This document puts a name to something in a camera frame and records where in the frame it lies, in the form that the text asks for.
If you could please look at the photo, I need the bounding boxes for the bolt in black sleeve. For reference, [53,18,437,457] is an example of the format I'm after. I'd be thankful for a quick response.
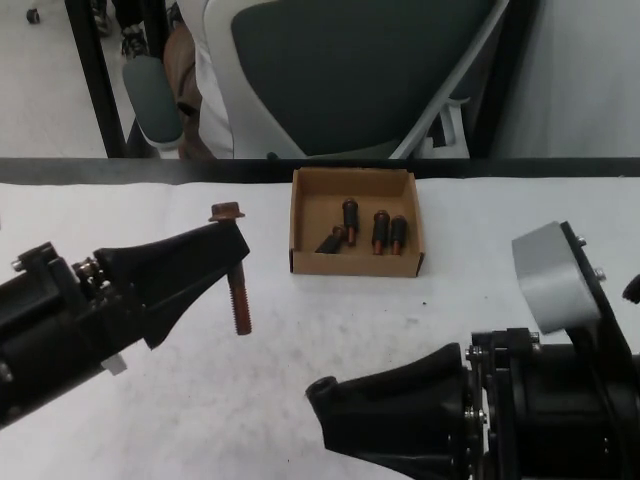
[371,209,391,257]
[341,197,359,248]
[389,214,408,254]
[314,225,348,254]

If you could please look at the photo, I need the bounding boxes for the cardboard box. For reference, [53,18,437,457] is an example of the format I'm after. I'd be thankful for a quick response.
[289,167,426,278]

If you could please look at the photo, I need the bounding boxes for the brown bag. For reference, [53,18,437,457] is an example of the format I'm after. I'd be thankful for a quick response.
[162,24,219,159]

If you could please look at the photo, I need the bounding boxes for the grey office chair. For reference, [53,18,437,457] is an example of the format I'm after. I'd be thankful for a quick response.
[122,0,512,160]

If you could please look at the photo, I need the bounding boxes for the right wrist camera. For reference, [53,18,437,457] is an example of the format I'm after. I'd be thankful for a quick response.
[510,220,601,336]

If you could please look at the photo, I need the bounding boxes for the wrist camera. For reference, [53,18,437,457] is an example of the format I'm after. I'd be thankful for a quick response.
[510,220,601,336]
[101,353,129,376]

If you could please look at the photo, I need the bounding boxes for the person's legs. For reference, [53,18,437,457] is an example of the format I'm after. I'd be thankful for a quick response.
[91,0,150,59]

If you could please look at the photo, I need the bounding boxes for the black metal post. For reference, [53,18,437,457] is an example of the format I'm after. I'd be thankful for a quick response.
[64,0,129,159]
[468,0,542,159]

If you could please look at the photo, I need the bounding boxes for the copper flange bolt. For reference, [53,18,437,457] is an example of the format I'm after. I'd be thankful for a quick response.
[207,200,254,337]

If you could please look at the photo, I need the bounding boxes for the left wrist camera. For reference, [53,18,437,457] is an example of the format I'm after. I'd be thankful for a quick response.
[101,353,129,376]

